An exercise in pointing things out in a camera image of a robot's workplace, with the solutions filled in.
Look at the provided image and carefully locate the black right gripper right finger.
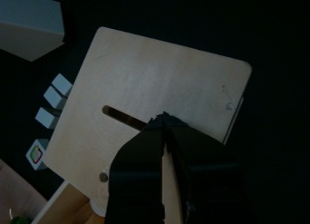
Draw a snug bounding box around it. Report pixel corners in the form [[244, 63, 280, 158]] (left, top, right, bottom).
[[161, 112, 261, 224]]

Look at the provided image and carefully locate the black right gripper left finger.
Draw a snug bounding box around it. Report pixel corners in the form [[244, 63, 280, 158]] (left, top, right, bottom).
[[104, 112, 166, 224]]

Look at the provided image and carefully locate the plain white sushi piece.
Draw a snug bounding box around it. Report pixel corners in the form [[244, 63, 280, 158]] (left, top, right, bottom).
[[42, 85, 67, 111], [50, 73, 73, 97], [33, 106, 61, 130]]

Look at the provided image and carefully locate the white sushi piece green-red print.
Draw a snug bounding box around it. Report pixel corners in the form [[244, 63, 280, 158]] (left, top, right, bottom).
[[25, 138, 50, 171]]

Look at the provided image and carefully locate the open wooden box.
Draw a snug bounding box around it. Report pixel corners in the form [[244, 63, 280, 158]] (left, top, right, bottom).
[[30, 180, 106, 224]]

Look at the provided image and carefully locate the pink square tray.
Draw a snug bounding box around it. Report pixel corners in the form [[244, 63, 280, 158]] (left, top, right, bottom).
[[0, 159, 49, 224]]

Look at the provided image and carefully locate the green toy cucumber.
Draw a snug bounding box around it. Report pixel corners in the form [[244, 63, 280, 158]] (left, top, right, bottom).
[[7, 214, 31, 224]]

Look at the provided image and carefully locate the white rectangular box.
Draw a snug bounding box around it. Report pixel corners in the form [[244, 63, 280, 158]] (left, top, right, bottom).
[[0, 0, 65, 63]]

